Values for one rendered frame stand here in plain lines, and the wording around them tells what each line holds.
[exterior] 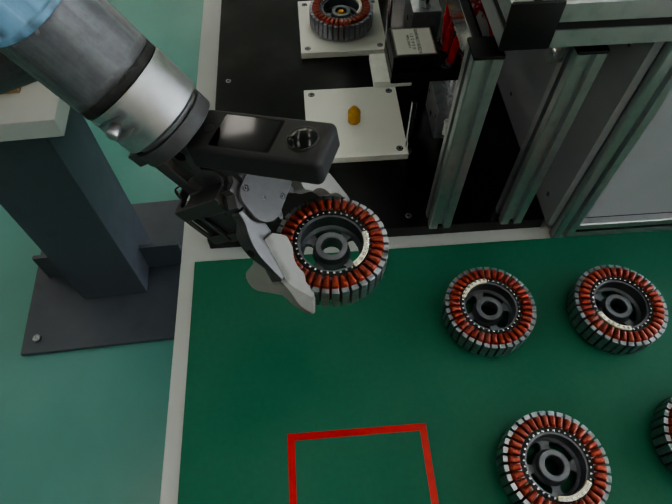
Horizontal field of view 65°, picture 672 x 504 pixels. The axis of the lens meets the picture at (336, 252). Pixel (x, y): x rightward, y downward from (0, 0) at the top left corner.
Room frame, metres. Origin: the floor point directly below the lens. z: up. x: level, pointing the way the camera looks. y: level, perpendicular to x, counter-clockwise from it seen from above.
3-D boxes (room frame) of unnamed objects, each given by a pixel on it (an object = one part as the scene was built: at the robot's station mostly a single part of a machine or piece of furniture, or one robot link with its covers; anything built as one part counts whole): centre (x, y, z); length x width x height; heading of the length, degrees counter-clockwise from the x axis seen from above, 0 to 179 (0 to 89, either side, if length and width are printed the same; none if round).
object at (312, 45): (0.85, -0.01, 0.78); 0.15 x 0.15 x 0.01; 4
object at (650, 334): (0.29, -0.35, 0.77); 0.11 x 0.11 x 0.04
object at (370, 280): (0.28, 0.00, 0.93); 0.11 x 0.11 x 0.04
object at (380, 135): (0.61, -0.03, 0.78); 0.15 x 0.15 x 0.01; 4
